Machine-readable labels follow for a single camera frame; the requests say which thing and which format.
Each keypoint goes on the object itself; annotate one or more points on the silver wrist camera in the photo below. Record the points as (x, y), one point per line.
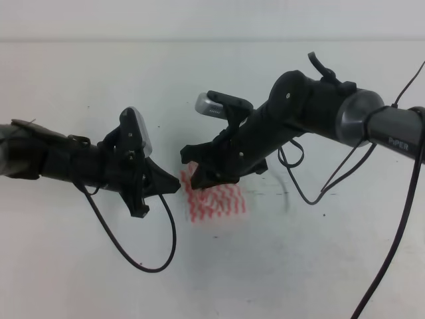
(133, 132)
(225, 107)

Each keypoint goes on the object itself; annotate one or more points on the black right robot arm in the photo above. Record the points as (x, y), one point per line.
(296, 105)

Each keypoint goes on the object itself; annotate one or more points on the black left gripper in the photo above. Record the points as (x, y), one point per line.
(128, 170)

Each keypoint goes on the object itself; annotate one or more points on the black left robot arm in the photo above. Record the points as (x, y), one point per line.
(29, 151)

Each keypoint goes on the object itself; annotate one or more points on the pink white wavy striped towel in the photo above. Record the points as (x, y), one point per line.
(212, 203)

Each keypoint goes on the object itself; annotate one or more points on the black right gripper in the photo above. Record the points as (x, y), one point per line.
(228, 158)

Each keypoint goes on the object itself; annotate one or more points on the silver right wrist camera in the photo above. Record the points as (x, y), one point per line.
(225, 107)

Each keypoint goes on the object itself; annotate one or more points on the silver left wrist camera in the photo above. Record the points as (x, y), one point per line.
(133, 132)

